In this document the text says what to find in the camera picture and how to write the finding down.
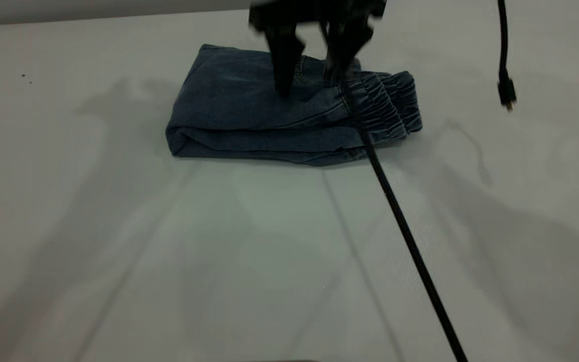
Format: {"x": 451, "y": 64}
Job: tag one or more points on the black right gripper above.
{"x": 314, "y": 10}

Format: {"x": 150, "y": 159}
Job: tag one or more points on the blue denim shorts basketball print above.
{"x": 229, "y": 110}

